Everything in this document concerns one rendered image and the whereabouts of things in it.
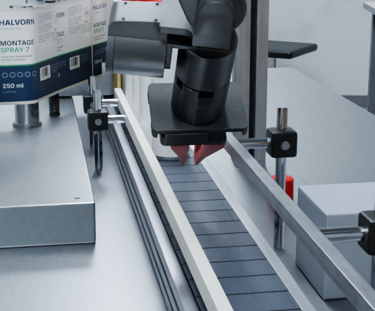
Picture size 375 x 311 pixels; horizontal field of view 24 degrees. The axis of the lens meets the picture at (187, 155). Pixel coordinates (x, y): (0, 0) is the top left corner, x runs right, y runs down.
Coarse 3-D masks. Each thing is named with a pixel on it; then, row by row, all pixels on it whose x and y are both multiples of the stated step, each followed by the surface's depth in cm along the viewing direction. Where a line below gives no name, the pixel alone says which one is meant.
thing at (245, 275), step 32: (160, 160) 121; (192, 160) 121; (192, 192) 107; (192, 224) 96; (224, 224) 96; (224, 256) 87; (256, 256) 87; (192, 288) 79; (224, 288) 79; (256, 288) 79
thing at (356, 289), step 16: (240, 144) 96; (240, 160) 92; (256, 160) 90; (256, 176) 85; (272, 192) 79; (288, 208) 75; (288, 224) 74; (304, 224) 71; (304, 240) 70; (320, 240) 67; (320, 256) 66; (336, 256) 64; (336, 272) 62; (352, 272) 61; (352, 288) 59; (368, 288) 59; (352, 304) 59; (368, 304) 56
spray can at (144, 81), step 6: (144, 78) 123; (150, 78) 123; (144, 84) 124; (144, 90) 124; (144, 96) 124; (144, 102) 124; (144, 108) 124; (144, 114) 125; (144, 120) 125; (150, 120) 124; (144, 126) 125; (144, 132) 125; (150, 132) 125; (150, 138) 125; (150, 144) 125
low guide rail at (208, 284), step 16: (128, 112) 134; (128, 128) 130; (144, 144) 115; (144, 160) 111; (160, 176) 101; (160, 192) 97; (176, 208) 90; (176, 224) 86; (192, 240) 81; (192, 256) 77; (192, 272) 77; (208, 272) 74; (208, 288) 70; (208, 304) 70; (224, 304) 67
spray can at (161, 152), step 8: (176, 56) 117; (168, 72) 118; (152, 80) 119; (160, 80) 118; (168, 80) 118; (152, 136) 122; (152, 144) 122; (160, 144) 120; (160, 152) 121; (168, 152) 120; (168, 160) 121
